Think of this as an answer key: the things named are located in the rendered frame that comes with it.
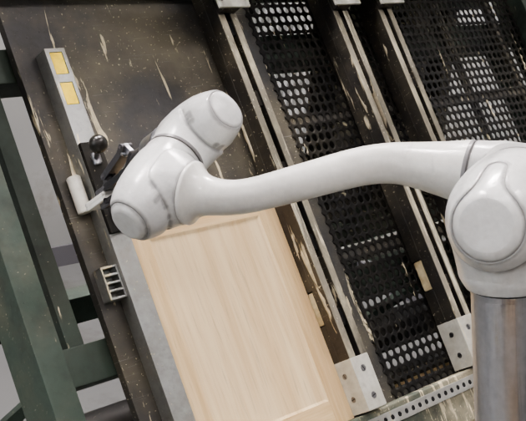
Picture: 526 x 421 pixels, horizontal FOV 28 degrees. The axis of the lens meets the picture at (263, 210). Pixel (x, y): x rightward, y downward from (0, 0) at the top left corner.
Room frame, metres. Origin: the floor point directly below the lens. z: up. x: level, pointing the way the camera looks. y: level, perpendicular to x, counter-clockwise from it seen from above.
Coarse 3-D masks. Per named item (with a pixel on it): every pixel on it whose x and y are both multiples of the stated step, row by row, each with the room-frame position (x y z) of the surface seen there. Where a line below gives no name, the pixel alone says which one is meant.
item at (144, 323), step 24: (48, 48) 2.19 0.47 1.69; (48, 72) 2.17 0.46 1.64; (72, 72) 2.19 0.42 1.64; (72, 120) 2.12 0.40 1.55; (72, 144) 2.11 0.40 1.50; (96, 216) 2.04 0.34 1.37; (120, 240) 2.02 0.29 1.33; (120, 264) 1.99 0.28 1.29; (144, 288) 1.99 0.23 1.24; (144, 312) 1.96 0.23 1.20; (144, 336) 1.93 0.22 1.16; (144, 360) 1.92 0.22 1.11; (168, 360) 1.93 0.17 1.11; (168, 384) 1.89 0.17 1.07; (168, 408) 1.87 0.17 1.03
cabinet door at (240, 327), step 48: (192, 240) 2.17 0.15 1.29; (240, 240) 2.25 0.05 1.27; (192, 288) 2.09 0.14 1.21; (240, 288) 2.17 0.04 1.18; (288, 288) 2.25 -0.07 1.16; (192, 336) 2.02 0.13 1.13; (240, 336) 2.10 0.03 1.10; (288, 336) 2.18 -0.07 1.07; (192, 384) 1.95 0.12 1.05; (240, 384) 2.03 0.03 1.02; (288, 384) 2.10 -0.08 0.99; (336, 384) 2.18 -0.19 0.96
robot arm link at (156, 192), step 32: (160, 160) 1.57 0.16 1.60; (192, 160) 1.58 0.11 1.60; (320, 160) 1.56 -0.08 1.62; (352, 160) 1.55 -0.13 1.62; (384, 160) 1.55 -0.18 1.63; (416, 160) 1.53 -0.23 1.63; (448, 160) 1.50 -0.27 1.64; (128, 192) 1.53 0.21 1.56; (160, 192) 1.53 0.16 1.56; (192, 192) 1.54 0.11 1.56; (224, 192) 1.53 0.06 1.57; (256, 192) 1.53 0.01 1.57; (288, 192) 1.53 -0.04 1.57; (320, 192) 1.55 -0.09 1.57; (448, 192) 1.50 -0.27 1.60; (128, 224) 1.53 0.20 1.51; (160, 224) 1.52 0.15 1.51; (192, 224) 1.57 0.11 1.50
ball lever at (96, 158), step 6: (90, 138) 2.00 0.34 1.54; (96, 138) 1.99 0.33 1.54; (102, 138) 1.99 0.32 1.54; (90, 144) 1.99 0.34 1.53; (96, 144) 1.98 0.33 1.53; (102, 144) 1.98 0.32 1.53; (96, 150) 1.98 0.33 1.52; (102, 150) 1.99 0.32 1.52; (96, 156) 2.06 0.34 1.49; (96, 162) 2.07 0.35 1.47; (102, 162) 2.09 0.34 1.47
